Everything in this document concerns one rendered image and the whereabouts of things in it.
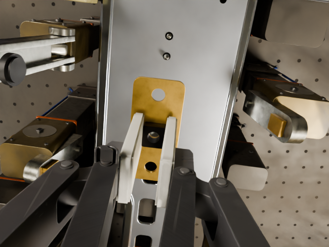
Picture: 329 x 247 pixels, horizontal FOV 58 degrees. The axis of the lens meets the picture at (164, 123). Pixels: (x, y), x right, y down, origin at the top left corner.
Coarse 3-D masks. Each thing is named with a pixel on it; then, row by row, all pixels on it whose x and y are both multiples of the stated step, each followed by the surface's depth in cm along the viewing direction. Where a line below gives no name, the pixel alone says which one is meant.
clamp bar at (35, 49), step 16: (0, 48) 27; (16, 48) 29; (32, 48) 33; (48, 48) 37; (0, 64) 25; (16, 64) 26; (32, 64) 34; (48, 64) 36; (0, 80) 25; (16, 80) 26
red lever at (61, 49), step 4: (56, 44) 38; (60, 44) 39; (64, 44) 39; (52, 48) 38; (56, 48) 39; (60, 48) 39; (64, 48) 39; (52, 52) 39; (56, 52) 39; (60, 52) 39; (64, 52) 39; (60, 56) 40; (64, 56) 40
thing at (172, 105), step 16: (144, 80) 21; (160, 80) 21; (176, 80) 21; (144, 96) 22; (176, 96) 22; (144, 112) 22; (160, 112) 22; (176, 112) 22; (144, 128) 22; (160, 128) 22; (144, 144) 22; (160, 144) 22; (176, 144) 23; (144, 160) 24; (144, 176) 24
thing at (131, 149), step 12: (132, 120) 20; (132, 132) 18; (132, 144) 17; (120, 156) 15; (132, 156) 16; (120, 168) 16; (132, 168) 16; (120, 180) 16; (132, 180) 17; (120, 192) 16
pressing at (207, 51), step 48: (144, 0) 43; (192, 0) 42; (240, 0) 42; (144, 48) 45; (192, 48) 45; (240, 48) 45; (96, 96) 48; (192, 96) 47; (96, 144) 51; (192, 144) 50; (144, 192) 54
